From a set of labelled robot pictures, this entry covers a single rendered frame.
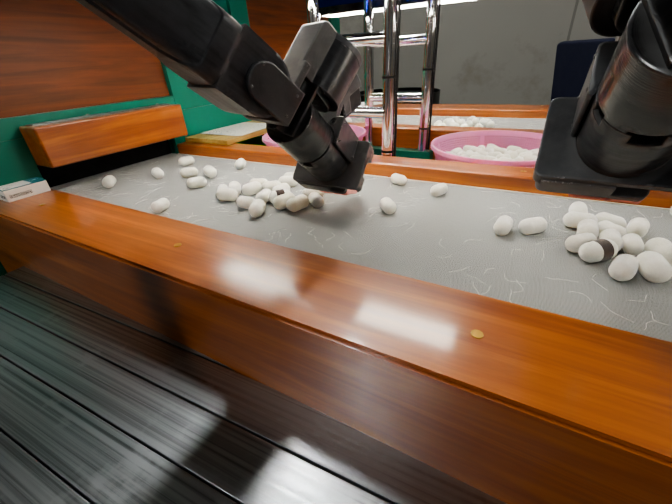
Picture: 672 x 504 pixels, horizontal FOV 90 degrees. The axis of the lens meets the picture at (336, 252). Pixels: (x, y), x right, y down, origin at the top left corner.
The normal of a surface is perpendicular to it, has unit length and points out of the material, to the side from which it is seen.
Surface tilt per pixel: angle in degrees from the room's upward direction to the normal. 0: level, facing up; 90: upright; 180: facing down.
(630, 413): 0
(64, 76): 90
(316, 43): 92
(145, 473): 0
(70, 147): 90
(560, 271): 0
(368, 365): 90
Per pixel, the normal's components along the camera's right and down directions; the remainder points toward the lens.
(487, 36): -0.44, 0.47
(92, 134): 0.87, 0.21
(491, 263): -0.05, -0.87
